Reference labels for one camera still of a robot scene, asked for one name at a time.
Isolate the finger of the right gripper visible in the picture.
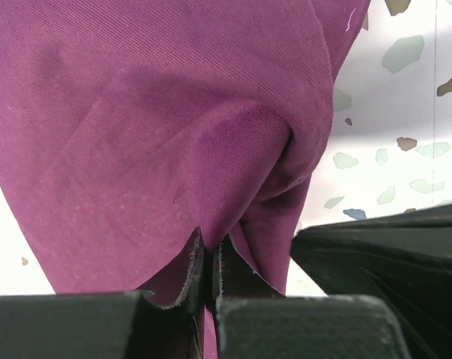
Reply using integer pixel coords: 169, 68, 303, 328
291, 204, 452, 358

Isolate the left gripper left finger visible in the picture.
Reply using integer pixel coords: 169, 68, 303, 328
0, 229, 204, 358

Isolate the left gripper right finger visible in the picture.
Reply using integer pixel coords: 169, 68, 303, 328
212, 237, 410, 359

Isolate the purple cloth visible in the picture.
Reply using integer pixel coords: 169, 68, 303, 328
0, 1, 369, 358

